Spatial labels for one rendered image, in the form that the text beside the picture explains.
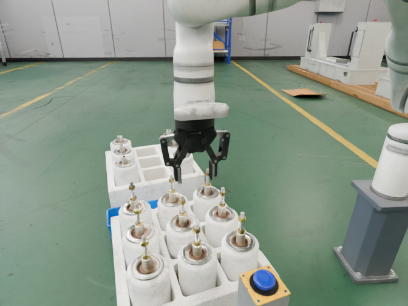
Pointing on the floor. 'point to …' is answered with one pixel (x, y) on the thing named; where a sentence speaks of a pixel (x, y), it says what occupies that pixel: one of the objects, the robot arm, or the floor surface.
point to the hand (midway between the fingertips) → (195, 174)
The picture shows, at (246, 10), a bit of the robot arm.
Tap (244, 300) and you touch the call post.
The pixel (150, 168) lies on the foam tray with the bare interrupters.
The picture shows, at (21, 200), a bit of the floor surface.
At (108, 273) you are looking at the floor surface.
